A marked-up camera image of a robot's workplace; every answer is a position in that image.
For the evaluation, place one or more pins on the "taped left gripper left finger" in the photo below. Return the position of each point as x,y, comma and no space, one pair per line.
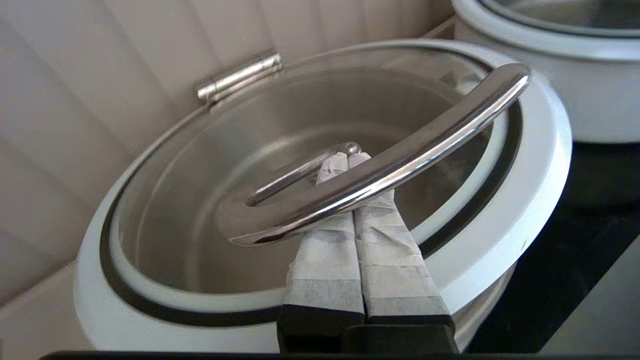
325,272

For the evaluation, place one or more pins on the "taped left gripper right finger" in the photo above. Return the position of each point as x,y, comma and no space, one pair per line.
392,272

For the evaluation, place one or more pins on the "white cooking pot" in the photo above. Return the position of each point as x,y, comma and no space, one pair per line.
515,225
575,95

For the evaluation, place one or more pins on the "long black glass cooktop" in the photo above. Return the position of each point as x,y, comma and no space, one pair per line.
575,240

